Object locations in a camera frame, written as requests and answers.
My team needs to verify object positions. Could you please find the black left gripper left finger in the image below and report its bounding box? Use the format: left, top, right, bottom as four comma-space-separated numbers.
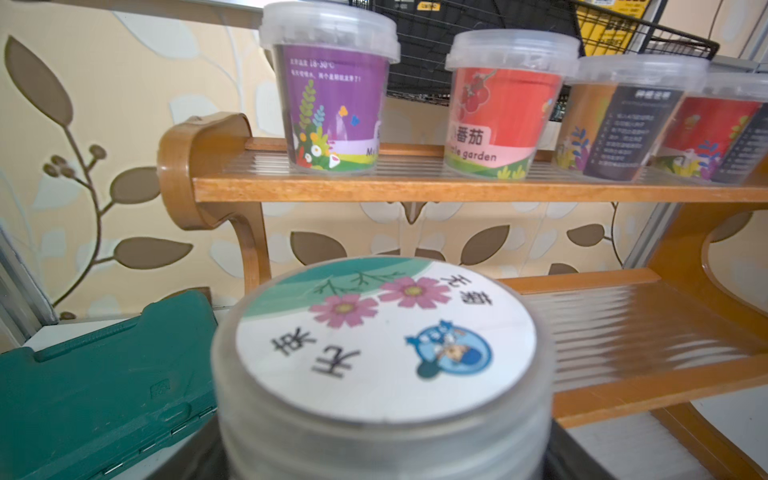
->
148, 415, 225, 480

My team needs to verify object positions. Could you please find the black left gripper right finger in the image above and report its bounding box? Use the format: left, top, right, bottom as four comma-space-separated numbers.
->
542, 420, 616, 480

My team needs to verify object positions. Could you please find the flower lid seed jar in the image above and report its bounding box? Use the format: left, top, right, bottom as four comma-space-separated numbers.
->
211, 256, 555, 479

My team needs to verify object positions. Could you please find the small clear seed cup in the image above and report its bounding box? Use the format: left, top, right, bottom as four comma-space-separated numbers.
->
552, 54, 710, 182

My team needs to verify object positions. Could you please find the red label seed cup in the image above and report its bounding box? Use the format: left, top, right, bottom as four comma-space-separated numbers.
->
444, 29, 581, 182

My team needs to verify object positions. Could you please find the purple label seed cup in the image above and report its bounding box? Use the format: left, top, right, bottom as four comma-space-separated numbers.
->
259, 1, 401, 175

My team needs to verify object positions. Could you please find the wooden three-tier shelf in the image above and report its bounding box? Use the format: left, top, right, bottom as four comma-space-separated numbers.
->
157, 113, 767, 479

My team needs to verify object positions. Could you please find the green plastic tool case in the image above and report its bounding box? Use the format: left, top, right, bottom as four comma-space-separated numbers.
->
1, 291, 217, 479

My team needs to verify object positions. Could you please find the black yellow tool case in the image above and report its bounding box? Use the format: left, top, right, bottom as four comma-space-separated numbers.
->
373, 1, 640, 58

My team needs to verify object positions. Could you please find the aluminium frame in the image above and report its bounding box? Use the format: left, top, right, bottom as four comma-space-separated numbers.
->
1, 1, 274, 349

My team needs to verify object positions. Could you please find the black wire basket back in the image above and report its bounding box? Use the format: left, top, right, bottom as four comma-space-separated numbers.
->
348, 1, 719, 106

